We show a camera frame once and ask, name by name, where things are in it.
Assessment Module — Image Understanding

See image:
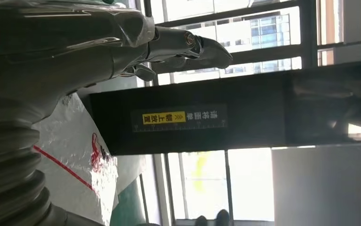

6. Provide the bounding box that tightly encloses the dark window frame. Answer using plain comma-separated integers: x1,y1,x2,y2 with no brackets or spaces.
143,0,361,86

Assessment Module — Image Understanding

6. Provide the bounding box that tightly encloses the large white printed plastic package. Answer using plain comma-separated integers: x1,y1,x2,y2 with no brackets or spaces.
32,92,147,226

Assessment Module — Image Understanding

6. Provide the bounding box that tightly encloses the green conveyor belt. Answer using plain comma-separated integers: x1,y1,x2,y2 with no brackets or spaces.
110,177,147,226

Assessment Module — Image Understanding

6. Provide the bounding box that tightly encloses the black scanner column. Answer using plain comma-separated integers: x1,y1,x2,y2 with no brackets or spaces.
88,59,361,157

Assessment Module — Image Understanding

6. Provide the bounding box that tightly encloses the black and yellow label sticker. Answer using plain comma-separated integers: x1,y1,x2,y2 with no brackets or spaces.
131,104,229,134

